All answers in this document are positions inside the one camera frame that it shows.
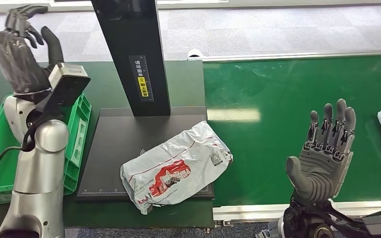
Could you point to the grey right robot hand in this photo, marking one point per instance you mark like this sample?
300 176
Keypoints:
322 170

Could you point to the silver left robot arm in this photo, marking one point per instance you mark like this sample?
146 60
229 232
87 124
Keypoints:
36 184

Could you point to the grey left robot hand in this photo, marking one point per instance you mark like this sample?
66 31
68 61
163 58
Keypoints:
19 65

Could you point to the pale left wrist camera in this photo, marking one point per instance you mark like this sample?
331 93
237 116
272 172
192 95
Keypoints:
67 83

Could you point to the black scanner platform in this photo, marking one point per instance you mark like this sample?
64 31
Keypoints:
118 138

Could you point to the black scanner column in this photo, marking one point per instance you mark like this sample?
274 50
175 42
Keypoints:
134 39

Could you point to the clear label pocket on crate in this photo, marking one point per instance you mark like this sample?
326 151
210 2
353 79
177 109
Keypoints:
78 144

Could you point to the black yellow column label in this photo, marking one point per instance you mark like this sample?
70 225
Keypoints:
142 78

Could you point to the green conveyor belt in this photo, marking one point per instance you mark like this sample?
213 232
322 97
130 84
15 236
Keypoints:
276 92

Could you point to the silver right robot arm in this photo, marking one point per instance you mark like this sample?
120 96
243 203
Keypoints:
305 220

